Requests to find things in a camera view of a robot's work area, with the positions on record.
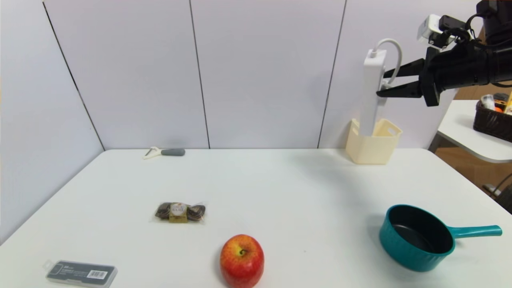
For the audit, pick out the cream plastic box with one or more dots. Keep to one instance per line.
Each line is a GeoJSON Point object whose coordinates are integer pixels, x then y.
{"type": "Point", "coordinates": [374, 152]}

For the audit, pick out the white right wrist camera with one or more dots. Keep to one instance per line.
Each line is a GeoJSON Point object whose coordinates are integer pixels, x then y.
{"type": "Point", "coordinates": [430, 28]}

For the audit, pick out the yellow carton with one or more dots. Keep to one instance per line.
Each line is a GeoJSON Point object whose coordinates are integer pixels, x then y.
{"type": "Point", "coordinates": [508, 104]}

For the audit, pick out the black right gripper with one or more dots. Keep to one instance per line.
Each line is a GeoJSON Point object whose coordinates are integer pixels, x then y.
{"type": "Point", "coordinates": [430, 78]}

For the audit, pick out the chocolate pack with gold label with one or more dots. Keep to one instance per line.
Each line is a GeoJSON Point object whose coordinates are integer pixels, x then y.
{"type": "Point", "coordinates": [178, 212]}

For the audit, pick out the white bottle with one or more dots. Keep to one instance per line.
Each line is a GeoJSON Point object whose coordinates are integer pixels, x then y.
{"type": "Point", "coordinates": [487, 102]}

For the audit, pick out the wooden shelf unit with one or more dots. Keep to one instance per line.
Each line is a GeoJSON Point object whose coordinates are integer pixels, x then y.
{"type": "Point", "coordinates": [472, 94]}

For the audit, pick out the white side table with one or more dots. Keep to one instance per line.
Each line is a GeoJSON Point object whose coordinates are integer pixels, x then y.
{"type": "Point", "coordinates": [460, 124]}

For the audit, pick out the clear plastic case black insert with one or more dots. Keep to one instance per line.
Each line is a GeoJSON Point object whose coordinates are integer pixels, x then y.
{"type": "Point", "coordinates": [80, 272]}

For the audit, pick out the teal saucepan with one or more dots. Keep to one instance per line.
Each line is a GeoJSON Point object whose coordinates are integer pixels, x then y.
{"type": "Point", "coordinates": [404, 252]}

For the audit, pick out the red yellow apple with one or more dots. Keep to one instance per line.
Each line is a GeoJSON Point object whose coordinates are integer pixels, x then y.
{"type": "Point", "coordinates": [242, 262]}

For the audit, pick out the black round lid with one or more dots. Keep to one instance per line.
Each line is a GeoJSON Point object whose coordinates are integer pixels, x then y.
{"type": "Point", "coordinates": [500, 97]}

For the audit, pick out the dark wicker basket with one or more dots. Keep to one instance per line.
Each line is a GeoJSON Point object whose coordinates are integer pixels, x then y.
{"type": "Point", "coordinates": [492, 124]}

